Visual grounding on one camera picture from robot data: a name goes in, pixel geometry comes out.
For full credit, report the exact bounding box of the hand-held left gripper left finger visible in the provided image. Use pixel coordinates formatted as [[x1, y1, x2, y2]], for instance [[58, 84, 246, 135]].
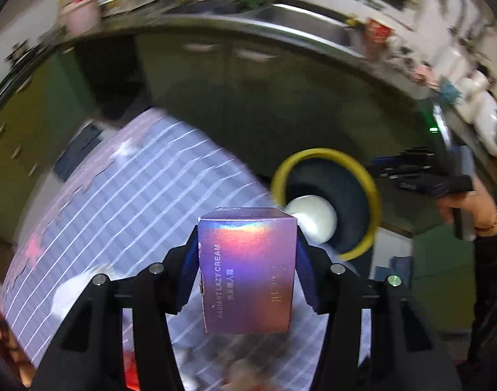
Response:
[[31, 236, 202, 391]]

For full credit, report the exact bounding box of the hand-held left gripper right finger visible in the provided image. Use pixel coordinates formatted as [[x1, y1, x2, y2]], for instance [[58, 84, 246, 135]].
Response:
[[295, 227, 463, 391]]

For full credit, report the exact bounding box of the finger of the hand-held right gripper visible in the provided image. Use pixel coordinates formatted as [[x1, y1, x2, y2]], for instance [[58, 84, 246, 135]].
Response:
[[370, 149, 437, 191]]

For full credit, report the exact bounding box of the purple holographic carton box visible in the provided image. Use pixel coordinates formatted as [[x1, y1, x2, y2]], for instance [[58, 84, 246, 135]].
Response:
[[197, 207, 298, 335]]

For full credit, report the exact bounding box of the person's right forearm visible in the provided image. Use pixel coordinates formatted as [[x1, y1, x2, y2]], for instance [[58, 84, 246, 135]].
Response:
[[468, 228, 497, 375]]

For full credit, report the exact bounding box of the person's right hand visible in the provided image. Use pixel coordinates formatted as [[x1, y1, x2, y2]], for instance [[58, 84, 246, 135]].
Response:
[[438, 177, 497, 233]]

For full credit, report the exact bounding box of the white round container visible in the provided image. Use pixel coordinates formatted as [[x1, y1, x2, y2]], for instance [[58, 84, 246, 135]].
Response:
[[285, 195, 339, 244]]

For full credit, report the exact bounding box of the white plastic bag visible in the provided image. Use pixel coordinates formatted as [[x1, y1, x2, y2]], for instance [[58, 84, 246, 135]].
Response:
[[454, 69, 497, 156]]

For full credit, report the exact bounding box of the blue checked tablecloth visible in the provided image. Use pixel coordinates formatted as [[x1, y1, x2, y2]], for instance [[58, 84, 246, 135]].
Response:
[[0, 108, 373, 391]]

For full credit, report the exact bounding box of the white plastic-wrapped bottle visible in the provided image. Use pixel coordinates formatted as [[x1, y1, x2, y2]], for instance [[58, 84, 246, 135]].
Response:
[[52, 267, 99, 327]]

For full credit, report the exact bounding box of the dark blue cloth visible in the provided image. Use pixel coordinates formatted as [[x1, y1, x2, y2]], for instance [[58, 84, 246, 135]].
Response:
[[54, 123, 105, 181]]

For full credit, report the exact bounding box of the steel kitchen sink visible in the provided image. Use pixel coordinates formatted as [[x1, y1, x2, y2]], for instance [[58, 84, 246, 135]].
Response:
[[248, 3, 367, 58]]

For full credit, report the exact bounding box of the green kitchen cabinet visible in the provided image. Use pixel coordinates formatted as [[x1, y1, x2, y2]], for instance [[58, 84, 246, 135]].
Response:
[[0, 33, 420, 212]]

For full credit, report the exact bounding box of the pink plastic bucket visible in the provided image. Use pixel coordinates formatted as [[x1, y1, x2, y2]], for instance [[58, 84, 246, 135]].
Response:
[[63, 0, 101, 36]]

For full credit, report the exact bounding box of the gold bracelet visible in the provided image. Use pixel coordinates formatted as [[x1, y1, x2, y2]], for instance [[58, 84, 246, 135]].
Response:
[[474, 208, 497, 233]]

